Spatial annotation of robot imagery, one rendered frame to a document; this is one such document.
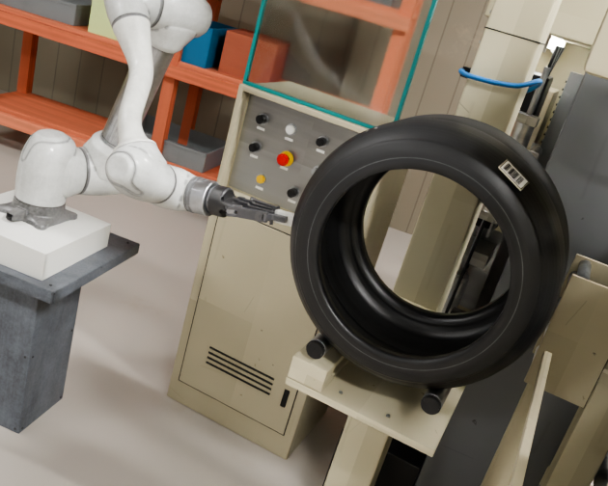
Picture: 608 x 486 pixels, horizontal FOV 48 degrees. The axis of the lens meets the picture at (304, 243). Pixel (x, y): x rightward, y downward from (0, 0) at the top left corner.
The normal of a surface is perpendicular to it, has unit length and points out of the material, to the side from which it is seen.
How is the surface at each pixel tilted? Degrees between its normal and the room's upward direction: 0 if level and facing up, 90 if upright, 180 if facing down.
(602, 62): 90
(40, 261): 90
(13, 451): 0
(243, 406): 90
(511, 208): 82
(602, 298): 90
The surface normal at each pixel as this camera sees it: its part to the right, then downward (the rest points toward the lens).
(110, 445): 0.26, -0.90
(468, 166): -0.32, 0.07
